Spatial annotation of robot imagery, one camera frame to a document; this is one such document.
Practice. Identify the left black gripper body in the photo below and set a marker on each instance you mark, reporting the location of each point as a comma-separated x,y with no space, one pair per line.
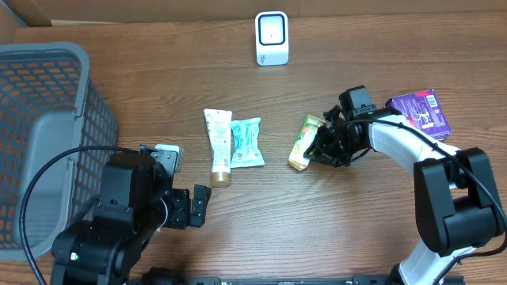
182,207

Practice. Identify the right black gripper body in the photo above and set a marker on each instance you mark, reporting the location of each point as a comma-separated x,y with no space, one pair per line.
330,139

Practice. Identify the green yellow snack pack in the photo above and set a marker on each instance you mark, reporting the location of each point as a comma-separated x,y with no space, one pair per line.
304,139

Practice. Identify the teal snack packet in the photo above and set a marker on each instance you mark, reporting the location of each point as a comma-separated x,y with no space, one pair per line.
246,150

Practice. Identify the white cream tube gold cap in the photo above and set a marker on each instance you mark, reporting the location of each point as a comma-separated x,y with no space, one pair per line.
219,132

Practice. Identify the purple sanitary pad pack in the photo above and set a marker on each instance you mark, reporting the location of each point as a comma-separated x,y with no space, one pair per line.
422,109

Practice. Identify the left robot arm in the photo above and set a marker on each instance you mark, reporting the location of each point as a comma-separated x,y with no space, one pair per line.
137,198

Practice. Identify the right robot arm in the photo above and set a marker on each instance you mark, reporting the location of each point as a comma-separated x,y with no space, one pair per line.
457,206

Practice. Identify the white barcode scanner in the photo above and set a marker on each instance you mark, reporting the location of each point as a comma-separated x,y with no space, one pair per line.
271,38

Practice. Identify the grey plastic basket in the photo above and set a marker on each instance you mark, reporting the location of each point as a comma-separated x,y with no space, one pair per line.
49,104

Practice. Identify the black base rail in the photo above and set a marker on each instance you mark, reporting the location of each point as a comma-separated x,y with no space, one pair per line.
355,280

